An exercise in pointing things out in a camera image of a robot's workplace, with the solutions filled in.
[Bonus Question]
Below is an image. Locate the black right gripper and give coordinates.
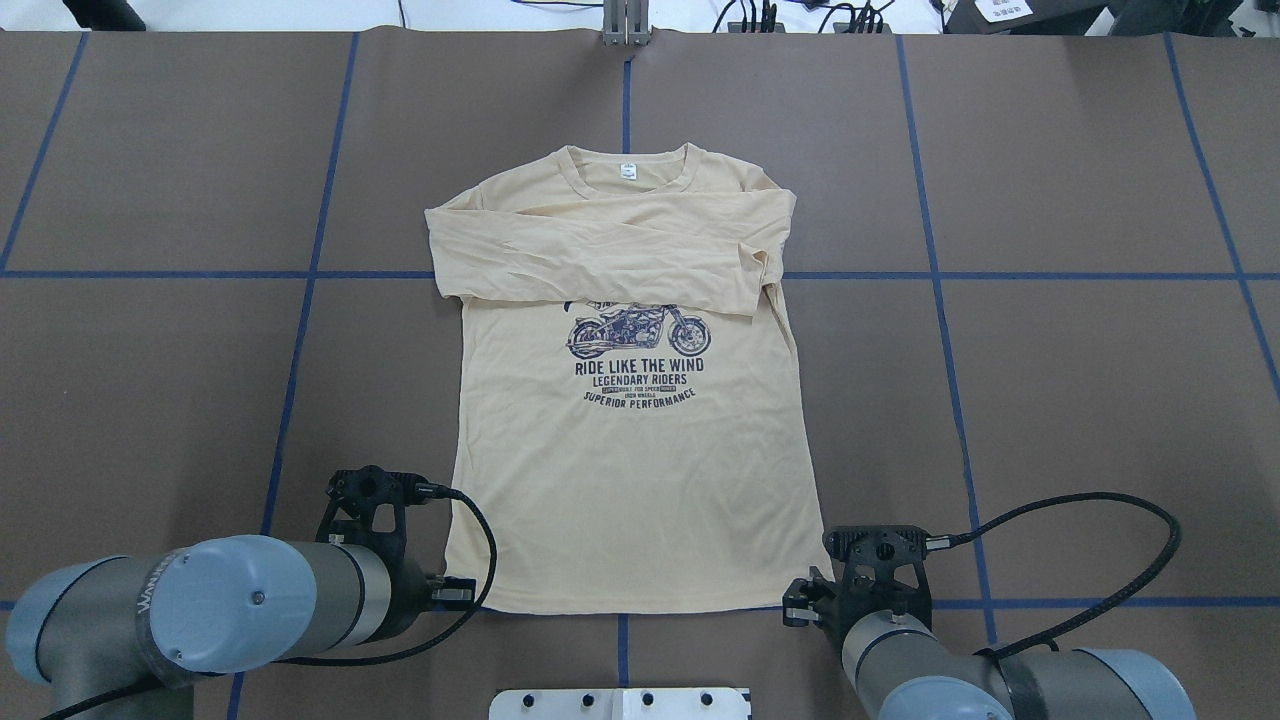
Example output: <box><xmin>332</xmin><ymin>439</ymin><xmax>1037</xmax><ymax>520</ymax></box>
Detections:
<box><xmin>781</xmin><ymin>566</ymin><xmax>934</xmax><ymax>651</ymax></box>

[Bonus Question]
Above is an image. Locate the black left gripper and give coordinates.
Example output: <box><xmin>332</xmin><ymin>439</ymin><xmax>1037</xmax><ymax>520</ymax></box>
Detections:
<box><xmin>385</xmin><ymin>557</ymin><xmax>479</xmax><ymax>639</ymax></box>

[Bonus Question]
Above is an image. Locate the beige long-sleeve printed shirt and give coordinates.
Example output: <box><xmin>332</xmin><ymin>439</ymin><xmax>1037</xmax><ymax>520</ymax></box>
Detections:
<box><xmin>424</xmin><ymin>143</ymin><xmax>831</xmax><ymax>615</ymax></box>

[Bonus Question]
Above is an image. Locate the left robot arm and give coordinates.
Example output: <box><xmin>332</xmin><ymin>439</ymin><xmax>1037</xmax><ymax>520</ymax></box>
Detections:
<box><xmin>4</xmin><ymin>536</ymin><xmax>486</xmax><ymax>719</ymax></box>

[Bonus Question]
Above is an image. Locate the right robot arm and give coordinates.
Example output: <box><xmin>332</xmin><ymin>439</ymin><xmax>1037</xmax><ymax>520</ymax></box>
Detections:
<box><xmin>781</xmin><ymin>570</ymin><xmax>1197</xmax><ymax>719</ymax></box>

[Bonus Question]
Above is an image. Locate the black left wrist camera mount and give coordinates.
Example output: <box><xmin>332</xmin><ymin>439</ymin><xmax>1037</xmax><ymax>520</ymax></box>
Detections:
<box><xmin>314</xmin><ymin>465</ymin><xmax>457</xmax><ymax>568</ymax></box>

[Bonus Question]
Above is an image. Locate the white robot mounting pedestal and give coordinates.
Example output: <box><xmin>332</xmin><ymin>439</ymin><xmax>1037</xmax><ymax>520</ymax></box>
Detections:
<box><xmin>488</xmin><ymin>685</ymin><xmax>753</xmax><ymax>719</ymax></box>

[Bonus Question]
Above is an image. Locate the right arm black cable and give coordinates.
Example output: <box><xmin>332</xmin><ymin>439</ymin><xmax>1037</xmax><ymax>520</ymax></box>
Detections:
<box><xmin>925</xmin><ymin>491</ymin><xmax>1183</xmax><ymax>661</ymax></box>

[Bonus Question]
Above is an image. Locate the aluminium frame post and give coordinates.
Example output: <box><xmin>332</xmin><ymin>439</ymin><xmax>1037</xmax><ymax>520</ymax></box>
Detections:
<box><xmin>602</xmin><ymin>0</ymin><xmax>652</xmax><ymax>47</ymax></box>

